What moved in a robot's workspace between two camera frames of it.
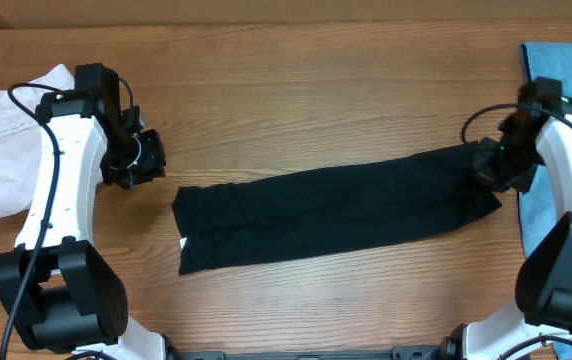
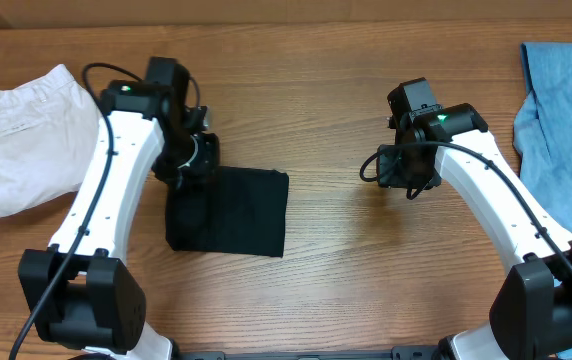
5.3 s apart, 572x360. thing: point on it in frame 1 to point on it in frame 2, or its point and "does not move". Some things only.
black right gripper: x=486 y=175 to x=390 y=179
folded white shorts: x=3 y=151 does not move
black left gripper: x=151 y=167 to x=203 y=171
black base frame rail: x=408 y=353 does not move
